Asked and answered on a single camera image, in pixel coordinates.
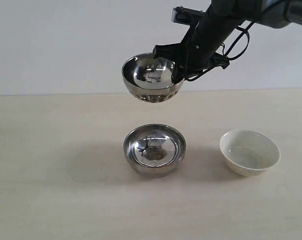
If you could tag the smooth steel bowl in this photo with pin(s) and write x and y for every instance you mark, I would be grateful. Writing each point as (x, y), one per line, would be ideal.
(154, 150)

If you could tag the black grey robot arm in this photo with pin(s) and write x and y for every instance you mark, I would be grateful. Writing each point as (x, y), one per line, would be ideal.
(272, 13)

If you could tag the dimpled steel bowl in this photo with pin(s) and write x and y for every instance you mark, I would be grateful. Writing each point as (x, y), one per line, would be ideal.
(150, 79)

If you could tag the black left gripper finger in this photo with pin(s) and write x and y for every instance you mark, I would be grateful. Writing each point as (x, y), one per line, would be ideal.
(169, 51)

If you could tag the white ceramic bowl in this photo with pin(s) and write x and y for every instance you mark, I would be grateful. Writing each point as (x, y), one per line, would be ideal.
(249, 153)

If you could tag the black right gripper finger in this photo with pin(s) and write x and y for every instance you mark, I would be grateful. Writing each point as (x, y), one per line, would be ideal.
(178, 73)

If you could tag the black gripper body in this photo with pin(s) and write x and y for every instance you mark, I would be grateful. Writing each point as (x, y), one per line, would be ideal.
(209, 34)

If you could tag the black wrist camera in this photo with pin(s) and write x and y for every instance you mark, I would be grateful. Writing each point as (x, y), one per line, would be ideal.
(186, 16)

